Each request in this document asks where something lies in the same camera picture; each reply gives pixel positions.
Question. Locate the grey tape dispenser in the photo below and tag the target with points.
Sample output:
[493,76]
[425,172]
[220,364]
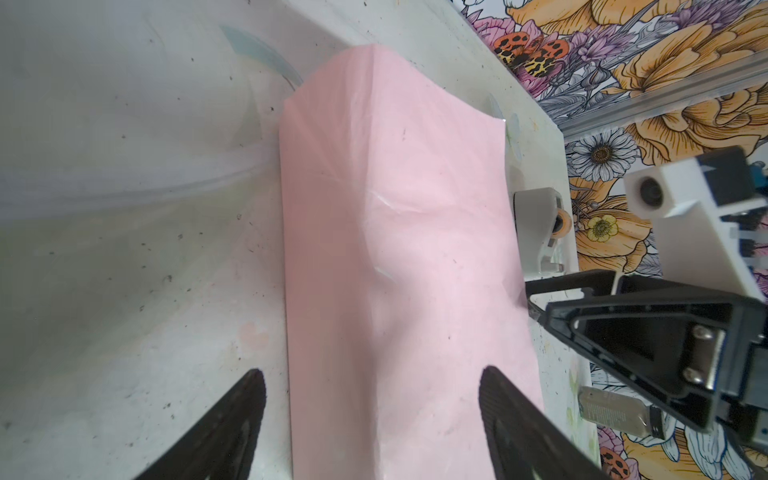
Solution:
[541,223]

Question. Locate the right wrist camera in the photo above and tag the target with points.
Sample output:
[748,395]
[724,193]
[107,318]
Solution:
[687,202]

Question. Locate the purple wrapping paper sheet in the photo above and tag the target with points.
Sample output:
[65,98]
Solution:
[402,270]

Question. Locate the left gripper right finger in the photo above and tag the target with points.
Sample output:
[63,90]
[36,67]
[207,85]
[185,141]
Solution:
[522,442]

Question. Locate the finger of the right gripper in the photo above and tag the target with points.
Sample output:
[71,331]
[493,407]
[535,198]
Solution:
[592,283]

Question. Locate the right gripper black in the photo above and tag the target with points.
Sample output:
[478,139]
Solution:
[699,355]

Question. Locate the clear jar dark lid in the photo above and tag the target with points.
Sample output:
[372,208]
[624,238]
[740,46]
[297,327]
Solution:
[620,412]

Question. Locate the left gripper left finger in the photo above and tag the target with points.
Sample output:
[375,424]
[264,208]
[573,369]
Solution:
[222,444]

